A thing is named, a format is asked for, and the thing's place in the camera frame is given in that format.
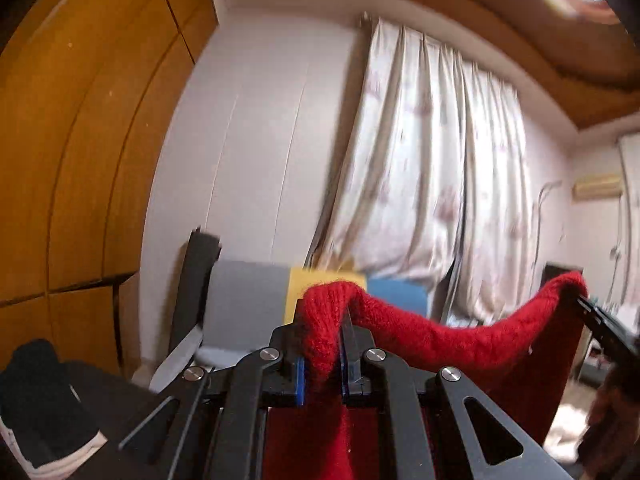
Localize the wall air conditioner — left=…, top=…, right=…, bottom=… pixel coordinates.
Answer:
left=572, top=174, right=624, bottom=202

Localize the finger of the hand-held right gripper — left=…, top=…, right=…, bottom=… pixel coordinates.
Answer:
left=575, top=294, right=640, bottom=367

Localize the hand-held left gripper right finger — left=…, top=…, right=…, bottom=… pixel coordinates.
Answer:
left=340, top=310, right=576, bottom=480

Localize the white folded garment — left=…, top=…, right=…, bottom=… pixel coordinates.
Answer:
left=0, top=385, right=108, bottom=480

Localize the grey yellow blue chair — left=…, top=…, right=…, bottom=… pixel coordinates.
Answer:
left=170, top=227, right=431, bottom=366

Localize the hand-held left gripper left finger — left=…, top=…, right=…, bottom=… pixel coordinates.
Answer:
left=119, top=300, right=313, bottom=480

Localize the white patterned curtain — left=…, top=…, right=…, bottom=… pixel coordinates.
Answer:
left=305, top=12, right=533, bottom=326

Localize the black folded garment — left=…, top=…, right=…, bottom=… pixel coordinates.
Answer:
left=0, top=339, right=101, bottom=463

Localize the light blue garment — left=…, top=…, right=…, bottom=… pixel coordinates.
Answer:
left=149, top=325, right=207, bottom=392

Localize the wooden wardrobe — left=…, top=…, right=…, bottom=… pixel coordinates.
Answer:
left=0, top=0, right=221, bottom=381

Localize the red knitted sweater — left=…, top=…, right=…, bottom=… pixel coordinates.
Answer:
left=262, top=270, right=589, bottom=480

